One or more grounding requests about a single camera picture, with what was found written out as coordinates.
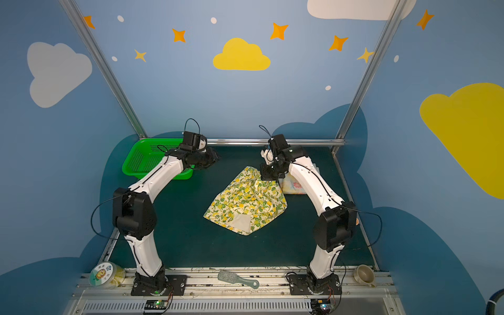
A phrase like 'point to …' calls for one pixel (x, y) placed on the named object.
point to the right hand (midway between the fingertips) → (264, 175)
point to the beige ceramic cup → (364, 274)
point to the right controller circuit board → (320, 306)
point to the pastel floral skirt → (291, 186)
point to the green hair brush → (233, 278)
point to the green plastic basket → (144, 154)
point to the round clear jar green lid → (107, 275)
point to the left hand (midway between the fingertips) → (224, 157)
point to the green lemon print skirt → (247, 203)
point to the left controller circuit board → (156, 304)
